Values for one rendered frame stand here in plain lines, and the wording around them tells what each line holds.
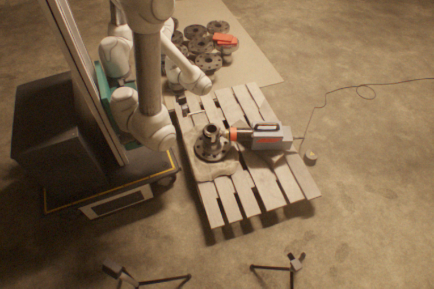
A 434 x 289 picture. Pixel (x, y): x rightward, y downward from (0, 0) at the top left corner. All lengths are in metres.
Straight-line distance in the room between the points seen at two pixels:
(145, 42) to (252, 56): 2.26
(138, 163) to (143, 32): 1.11
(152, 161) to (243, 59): 1.71
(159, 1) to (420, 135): 2.63
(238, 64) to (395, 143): 1.72
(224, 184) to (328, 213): 0.79
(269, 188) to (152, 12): 1.45
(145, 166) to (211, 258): 0.74
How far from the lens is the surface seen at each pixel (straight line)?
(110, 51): 1.71
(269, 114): 2.33
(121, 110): 1.34
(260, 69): 3.00
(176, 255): 1.95
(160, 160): 1.88
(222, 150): 2.03
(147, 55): 1.02
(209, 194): 1.92
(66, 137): 1.49
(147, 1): 0.89
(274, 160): 1.98
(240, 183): 1.96
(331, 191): 2.25
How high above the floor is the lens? 1.88
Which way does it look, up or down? 51 degrees down
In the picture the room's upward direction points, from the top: straight up
